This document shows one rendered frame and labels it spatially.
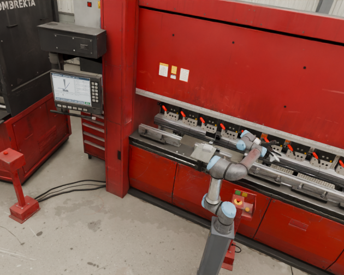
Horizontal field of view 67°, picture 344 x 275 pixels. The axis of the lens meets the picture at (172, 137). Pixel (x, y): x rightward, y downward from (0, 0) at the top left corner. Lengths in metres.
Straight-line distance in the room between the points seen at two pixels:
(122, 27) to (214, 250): 1.99
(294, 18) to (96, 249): 2.66
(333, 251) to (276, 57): 1.86
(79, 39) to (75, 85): 0.41
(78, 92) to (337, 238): 2.66
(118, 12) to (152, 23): 0.30
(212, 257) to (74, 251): 1.37
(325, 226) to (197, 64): 1.84
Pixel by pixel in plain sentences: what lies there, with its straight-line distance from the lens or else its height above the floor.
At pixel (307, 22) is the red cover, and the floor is 2.25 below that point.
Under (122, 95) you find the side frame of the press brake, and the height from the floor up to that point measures 1.39.
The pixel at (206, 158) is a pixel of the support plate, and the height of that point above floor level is 1.00.
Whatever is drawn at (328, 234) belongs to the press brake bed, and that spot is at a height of 0.60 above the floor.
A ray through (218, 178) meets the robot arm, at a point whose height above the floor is 1.29.
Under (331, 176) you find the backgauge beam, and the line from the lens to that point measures 2.94.
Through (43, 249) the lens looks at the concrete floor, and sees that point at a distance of 3.06.
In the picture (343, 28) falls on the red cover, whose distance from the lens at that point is 2.17.
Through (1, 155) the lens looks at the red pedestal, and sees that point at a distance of 2.94.
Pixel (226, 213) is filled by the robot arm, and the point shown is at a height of 0.99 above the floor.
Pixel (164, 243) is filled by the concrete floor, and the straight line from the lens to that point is 3.00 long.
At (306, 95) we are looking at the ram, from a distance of 2.28.
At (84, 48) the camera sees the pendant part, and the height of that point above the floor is 1.83.
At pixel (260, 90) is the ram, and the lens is 2.29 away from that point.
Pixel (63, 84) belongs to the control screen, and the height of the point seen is 1.48.
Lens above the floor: 2.44
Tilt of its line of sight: 32 degrees down
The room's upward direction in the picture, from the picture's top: 8 degrees clockwise
